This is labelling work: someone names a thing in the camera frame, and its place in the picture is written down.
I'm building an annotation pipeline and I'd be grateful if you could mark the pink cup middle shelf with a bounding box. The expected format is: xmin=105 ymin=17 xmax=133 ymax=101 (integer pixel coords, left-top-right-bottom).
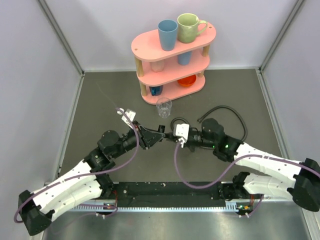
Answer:
xmin=150 ymin=60 xmax=165 ymax=73

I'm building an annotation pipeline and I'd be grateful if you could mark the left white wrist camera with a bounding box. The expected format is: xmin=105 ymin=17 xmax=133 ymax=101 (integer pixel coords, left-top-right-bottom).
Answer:
xmin=116 ymin=108 xmax=136 ymax=129

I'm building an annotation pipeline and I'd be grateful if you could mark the dark blue mug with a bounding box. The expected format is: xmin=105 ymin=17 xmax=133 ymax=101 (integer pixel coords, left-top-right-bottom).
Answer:
xmin=149 ymin=85 xmax=163 ymax=96

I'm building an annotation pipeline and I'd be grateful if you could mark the orange bowl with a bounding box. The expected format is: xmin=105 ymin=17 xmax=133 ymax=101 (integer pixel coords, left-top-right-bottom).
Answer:
xmin=177 ymin=74 xmax=197 ymax=87

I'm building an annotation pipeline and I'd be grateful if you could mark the green ceramic mug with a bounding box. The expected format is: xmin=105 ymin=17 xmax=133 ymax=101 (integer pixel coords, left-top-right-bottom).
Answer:
xmin=177 ymin=13 xmax=208 ymax=44

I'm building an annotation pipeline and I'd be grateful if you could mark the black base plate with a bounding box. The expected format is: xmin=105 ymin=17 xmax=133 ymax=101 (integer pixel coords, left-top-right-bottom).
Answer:
xmin=113 ymin=182 xmax=240 ymax=208

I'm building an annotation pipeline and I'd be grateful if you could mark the blue cup middle shelf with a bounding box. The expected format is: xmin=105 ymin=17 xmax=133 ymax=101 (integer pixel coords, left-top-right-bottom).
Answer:
xmin=177 ymin=51 xmax=192 ymax=66

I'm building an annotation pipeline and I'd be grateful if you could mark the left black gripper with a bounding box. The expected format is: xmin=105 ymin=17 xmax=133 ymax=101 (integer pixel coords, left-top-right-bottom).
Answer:
xmin=112 ymin=121 xmax=166 ymax=159

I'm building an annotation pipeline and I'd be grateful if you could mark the pink three-tier shelf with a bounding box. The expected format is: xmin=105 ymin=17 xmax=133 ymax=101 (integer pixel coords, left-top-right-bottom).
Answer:
xmin=131 ymin=23 xmax=216 ymax=105

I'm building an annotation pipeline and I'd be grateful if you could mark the blue tumbler on top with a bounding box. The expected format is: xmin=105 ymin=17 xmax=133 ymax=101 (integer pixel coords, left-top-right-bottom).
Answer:
xmin=158 ymin=19 xmax=178 ymax=52

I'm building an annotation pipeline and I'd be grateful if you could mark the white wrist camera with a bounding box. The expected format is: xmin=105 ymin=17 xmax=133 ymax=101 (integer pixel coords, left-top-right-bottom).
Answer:
xmin=116 ymin=108 xmax=136 ymax=129
xmin=173 ymin=123 xmax=190 ymax=148

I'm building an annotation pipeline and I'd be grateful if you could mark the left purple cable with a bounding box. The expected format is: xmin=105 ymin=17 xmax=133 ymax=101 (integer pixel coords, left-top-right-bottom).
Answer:
xmin=12 ymin=112 xmax=140 ymax=223

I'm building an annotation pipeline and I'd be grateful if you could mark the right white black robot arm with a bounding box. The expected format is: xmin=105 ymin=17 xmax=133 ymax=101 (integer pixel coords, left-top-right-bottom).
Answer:
xmin=167 ymin=118 xmax=320 ymax=212

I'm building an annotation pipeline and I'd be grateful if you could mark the black valve fitting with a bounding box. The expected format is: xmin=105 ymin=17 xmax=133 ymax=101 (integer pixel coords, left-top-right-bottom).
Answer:
xmin=157 ymin=124 xmax=172 ymax=139

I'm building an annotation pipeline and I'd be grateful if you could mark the black corrugated hose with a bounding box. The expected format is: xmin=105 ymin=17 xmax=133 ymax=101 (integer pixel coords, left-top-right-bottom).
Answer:
xmin=171 ymin=105 xmax=249 ymax=151

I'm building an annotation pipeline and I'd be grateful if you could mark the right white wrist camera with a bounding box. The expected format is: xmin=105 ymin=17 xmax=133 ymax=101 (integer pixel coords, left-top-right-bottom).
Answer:
xmin=173 ymin=123 xmax=190 ymax=148

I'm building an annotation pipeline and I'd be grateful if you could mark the clear plastic cup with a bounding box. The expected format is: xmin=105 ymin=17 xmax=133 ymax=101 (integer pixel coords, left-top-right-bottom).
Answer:
xmin=156 ymin=97 xmax=172 ymax=118

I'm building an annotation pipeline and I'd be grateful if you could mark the aluminium rail frame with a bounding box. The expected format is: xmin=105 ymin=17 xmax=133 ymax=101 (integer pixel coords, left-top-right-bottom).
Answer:
xmin=69 ymin=181 xmax=313 ymax=213

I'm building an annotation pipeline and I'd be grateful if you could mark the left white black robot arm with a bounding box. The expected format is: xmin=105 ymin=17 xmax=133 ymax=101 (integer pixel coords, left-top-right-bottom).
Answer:
xmin=18 ymin=121 xmax=166 ymax=236

